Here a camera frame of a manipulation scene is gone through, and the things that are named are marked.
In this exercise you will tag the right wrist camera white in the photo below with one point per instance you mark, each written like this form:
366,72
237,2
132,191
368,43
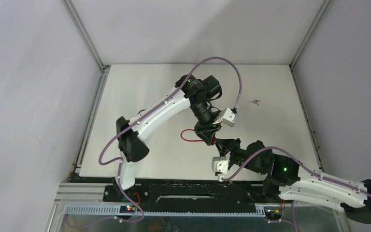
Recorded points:
220,166

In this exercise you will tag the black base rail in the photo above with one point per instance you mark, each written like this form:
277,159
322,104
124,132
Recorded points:
193,196

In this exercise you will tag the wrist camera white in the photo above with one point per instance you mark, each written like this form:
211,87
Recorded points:
220,166
227,117

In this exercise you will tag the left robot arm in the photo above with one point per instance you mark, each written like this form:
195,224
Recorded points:
196,94

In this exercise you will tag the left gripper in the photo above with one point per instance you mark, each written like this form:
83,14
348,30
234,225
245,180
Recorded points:
206,131

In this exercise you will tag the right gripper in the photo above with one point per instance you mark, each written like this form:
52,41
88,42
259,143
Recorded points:
224,145

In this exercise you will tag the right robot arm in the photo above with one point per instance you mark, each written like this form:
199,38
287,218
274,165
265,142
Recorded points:
287,179

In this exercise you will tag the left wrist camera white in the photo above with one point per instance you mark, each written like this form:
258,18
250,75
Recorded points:
227,117

